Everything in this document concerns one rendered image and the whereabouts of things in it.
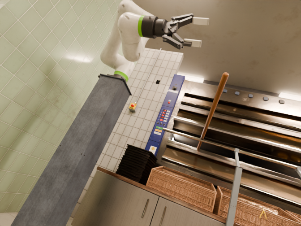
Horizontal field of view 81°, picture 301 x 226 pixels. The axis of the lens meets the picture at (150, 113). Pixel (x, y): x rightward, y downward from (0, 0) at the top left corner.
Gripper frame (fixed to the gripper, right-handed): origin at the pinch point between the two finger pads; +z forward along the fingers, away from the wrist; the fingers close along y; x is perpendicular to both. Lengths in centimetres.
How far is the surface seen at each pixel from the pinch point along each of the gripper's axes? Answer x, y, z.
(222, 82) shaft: -26.7, 2.7, 13.5
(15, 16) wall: -3, -1, -119
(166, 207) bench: -98, 70, -2
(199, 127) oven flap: -142, -19, 4
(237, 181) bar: -94, 35, 42
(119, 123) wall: -155, -1, -99
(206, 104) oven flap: -153, -59, 4
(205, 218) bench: -100, 67, 27
